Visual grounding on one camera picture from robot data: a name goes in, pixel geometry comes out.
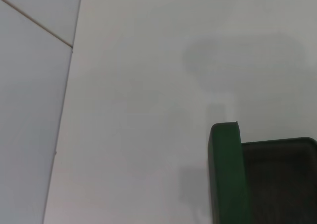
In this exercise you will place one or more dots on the green glasses case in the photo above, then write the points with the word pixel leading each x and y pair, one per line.
pixel 225 172

